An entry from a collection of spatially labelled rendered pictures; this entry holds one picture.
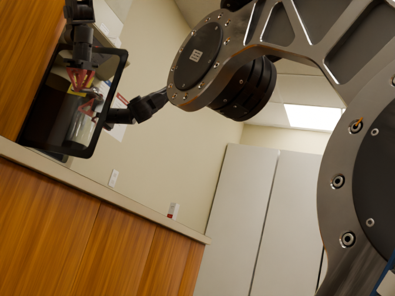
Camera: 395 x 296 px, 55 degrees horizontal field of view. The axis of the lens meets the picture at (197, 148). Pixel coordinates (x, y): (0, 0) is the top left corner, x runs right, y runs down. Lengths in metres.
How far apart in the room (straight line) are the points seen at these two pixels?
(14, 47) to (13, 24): 0.12
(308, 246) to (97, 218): 2.92
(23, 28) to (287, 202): 3.23
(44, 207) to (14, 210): 0.10
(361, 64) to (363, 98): 0.08
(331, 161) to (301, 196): 3.78
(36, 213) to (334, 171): 0.95
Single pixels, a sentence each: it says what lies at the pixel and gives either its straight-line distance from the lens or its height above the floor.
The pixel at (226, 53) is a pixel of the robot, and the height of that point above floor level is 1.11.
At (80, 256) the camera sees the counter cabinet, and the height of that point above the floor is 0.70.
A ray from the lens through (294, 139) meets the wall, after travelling 4.84.
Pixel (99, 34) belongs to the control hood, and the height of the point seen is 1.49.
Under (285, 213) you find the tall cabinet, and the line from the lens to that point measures 4.11.
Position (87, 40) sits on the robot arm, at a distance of 1.28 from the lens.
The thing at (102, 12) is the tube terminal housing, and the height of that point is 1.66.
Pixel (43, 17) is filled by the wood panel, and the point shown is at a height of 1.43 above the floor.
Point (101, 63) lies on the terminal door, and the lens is 1.36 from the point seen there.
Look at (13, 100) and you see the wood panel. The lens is 1.36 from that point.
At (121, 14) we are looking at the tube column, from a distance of 1.87.
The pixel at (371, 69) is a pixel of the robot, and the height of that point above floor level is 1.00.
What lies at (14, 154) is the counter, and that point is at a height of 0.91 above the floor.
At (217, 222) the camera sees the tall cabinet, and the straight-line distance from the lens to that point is 4.25.
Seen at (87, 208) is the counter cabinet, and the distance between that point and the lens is 1.33.
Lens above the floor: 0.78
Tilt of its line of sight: 16 degrees up
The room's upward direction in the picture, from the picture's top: 16 degrees clockwise
